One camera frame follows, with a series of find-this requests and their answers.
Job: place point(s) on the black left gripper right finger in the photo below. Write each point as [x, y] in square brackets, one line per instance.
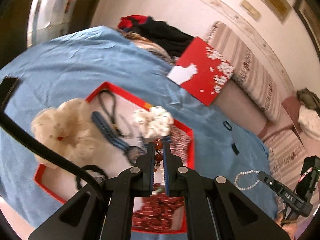
[215, 208]

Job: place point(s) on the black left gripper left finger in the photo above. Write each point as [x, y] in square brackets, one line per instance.
[100, 210]

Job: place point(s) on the dark red dotted scrunchie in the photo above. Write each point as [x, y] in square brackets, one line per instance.
[159, 213]

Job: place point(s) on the red plaid scrunchie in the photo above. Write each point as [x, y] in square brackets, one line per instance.
[179, 142]

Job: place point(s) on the cream sheer dotted scrunchie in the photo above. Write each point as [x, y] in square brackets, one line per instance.
[67, 130]

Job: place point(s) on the white black-dotted scrunchie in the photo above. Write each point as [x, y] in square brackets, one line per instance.
[154, 123]

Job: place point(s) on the striped floral side pillow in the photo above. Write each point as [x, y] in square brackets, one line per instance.
[286, 157]

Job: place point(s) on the small black clip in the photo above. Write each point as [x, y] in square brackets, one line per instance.
[235, 149]

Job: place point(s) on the striped floral bolster pillow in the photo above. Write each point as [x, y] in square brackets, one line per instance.
[249, 73]

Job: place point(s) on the red floral box lid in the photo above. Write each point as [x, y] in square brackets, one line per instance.
[202, 71]

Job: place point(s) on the light blue blanket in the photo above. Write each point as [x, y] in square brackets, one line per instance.
[73, 66]

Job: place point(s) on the black smartphone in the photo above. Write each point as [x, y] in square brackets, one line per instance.
[8, 85]

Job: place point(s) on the brown striped fabric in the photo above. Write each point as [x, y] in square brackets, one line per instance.
[148, 45]

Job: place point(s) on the black and red clothes pile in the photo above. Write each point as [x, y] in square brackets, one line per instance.
[171, 39]

